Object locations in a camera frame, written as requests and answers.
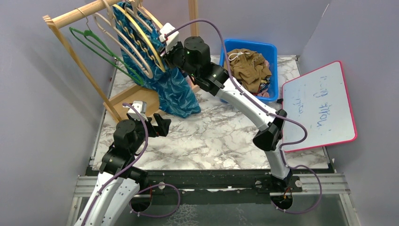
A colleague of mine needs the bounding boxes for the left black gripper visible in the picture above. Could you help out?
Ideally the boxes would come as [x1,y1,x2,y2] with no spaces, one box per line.
[128,112,171,153]

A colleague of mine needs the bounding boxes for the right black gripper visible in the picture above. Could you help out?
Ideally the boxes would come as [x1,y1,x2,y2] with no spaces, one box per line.
[156,40,199,79]

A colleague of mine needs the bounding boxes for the teal patterned shorts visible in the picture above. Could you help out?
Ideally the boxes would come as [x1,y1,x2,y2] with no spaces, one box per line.
[112,1,202,119]

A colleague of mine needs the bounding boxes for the yellow hanger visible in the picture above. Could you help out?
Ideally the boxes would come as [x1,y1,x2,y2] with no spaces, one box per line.
[112,1,168,76]

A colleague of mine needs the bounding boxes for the mustard brown shorts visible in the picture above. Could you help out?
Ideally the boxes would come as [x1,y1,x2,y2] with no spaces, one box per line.
[227,48,268,91]

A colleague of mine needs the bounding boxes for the green hanger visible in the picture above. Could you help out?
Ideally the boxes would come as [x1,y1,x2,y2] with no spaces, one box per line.
[69,27,144,85]

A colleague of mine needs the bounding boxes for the comic print shorts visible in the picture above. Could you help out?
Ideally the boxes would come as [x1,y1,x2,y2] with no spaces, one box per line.
[248,77,270,97]

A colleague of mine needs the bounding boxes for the pink shorts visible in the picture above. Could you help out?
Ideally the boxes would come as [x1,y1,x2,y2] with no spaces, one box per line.
[256,60,272,97]

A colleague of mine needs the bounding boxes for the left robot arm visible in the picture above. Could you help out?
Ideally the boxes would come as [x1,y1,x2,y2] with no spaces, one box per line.
[75,113,171,226]

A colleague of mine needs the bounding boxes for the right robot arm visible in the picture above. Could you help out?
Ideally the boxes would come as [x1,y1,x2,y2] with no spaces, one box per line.
[159,35,293,192]

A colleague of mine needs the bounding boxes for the blue plastic bin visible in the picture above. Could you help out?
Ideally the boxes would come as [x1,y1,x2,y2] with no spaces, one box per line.
[219,39,279,104]

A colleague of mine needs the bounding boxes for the pink framed whiteboard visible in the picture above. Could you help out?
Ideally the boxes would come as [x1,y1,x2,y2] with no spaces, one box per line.
[281,61,358,153]

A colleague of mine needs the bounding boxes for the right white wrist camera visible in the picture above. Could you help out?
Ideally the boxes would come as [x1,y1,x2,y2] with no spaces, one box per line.
[159,23,180,54]

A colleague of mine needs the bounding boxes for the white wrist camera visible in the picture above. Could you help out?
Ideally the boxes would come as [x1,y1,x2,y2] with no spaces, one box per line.
[122,100,148,121]
[159,23,180,54]

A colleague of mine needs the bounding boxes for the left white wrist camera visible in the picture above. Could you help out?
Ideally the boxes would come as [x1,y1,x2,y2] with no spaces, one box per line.
[122,100,148,121]

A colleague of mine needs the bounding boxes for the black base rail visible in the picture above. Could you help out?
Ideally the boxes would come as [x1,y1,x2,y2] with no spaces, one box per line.
[86,167,335,207]

